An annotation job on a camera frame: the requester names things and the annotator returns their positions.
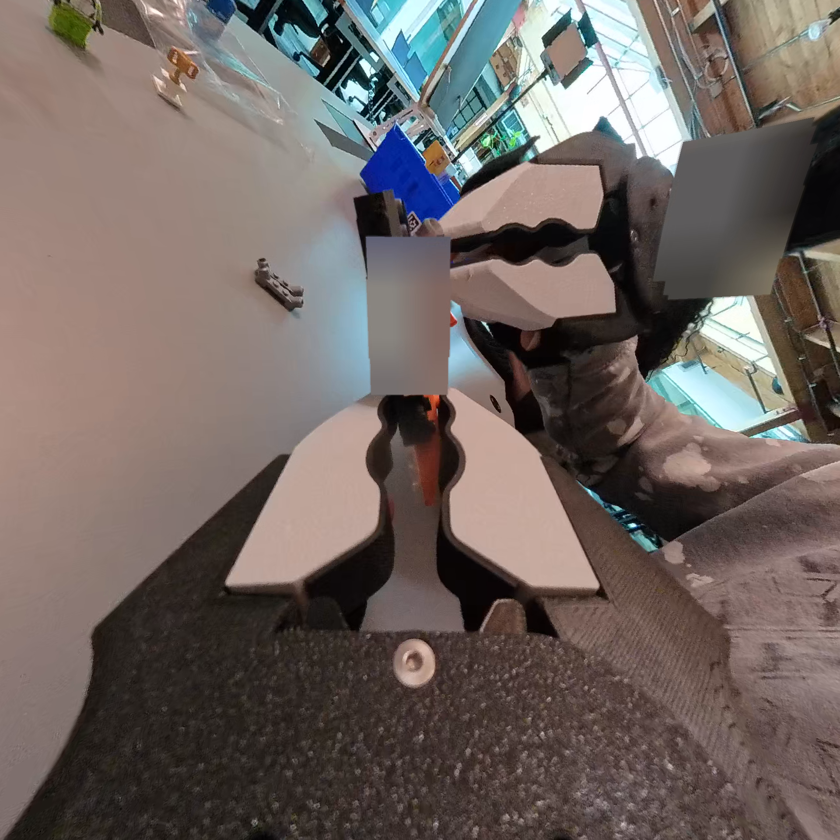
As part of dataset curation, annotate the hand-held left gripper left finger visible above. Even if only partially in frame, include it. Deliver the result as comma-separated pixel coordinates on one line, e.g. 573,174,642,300
226,395,399,613

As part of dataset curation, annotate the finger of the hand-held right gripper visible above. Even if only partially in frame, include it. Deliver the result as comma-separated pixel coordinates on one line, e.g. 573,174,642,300
451,256,620,332
440,162,609,244

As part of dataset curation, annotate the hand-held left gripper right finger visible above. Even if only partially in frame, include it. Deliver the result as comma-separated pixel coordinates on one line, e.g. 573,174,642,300
437,392,602,614

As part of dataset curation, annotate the orange white lego car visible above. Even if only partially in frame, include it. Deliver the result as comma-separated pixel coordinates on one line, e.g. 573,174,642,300
355,191,460,509

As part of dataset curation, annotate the person's right forearm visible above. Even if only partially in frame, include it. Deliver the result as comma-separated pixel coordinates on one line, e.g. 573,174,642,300
525,342,840,539

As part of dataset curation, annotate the grey bumpy lego piece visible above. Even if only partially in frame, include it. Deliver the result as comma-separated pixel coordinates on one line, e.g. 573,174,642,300
255,258,305,312

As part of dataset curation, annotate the blue storage bin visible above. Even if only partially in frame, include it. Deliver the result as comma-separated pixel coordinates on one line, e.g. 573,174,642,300
360,125,463,224

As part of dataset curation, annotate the studio light panel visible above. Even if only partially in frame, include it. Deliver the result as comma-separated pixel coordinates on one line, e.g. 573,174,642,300
541,14,598,86

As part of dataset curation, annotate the wooden desk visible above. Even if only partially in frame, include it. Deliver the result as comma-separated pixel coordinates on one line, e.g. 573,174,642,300
263,0,421,119

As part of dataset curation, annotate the clear plastic bag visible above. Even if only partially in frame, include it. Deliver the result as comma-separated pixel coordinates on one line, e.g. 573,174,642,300
132,0,316,145

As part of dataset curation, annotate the small gold trophy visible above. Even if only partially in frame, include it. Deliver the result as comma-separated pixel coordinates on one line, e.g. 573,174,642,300
154,49,200,109

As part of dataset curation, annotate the green minifigure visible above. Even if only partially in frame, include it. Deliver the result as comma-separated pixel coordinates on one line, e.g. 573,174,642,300
49,0,105,49

